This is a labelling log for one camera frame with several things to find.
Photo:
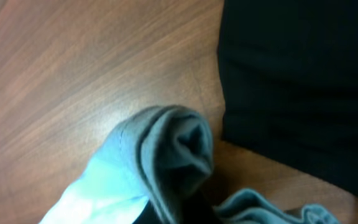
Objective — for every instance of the black t-shirt on table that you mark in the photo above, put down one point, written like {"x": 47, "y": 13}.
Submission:
{"x": 289, "y": 73}

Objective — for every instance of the light blue t-shirt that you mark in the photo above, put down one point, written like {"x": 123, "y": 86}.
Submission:
{"x": 150, "y": 170}

